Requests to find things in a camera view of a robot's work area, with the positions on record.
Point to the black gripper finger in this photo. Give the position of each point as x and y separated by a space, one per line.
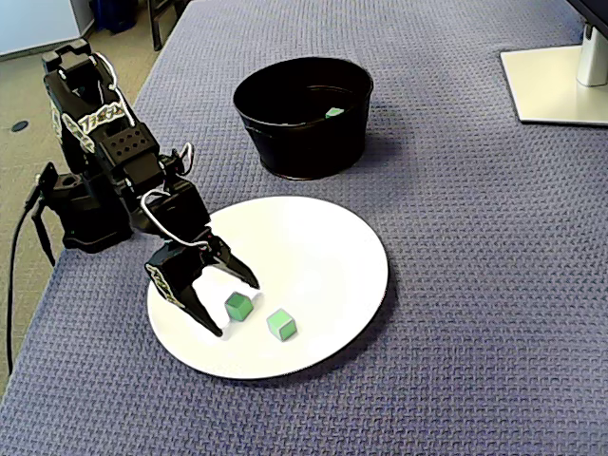
176 280
233 266

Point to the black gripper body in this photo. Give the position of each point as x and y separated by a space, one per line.
182 267

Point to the green cube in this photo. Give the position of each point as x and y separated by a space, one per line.
334 112
282 325
237 306

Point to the black robot arm with stickers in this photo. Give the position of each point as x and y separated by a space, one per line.
76 95

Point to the white round plate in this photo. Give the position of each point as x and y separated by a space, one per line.
309 247

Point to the black metal bucket container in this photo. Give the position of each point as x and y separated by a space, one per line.
309 152

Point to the round dark floor outlet cover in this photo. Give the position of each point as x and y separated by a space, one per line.
20 126

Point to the blue bin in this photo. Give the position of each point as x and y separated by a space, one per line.
114 14

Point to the blue woven table cloth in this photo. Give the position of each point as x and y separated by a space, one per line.
475 285

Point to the silver monitor stand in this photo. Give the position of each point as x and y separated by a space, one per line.
546 85

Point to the dark monitor screen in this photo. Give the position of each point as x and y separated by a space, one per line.
599 7

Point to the dark chair frame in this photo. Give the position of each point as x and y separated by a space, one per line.
157 28

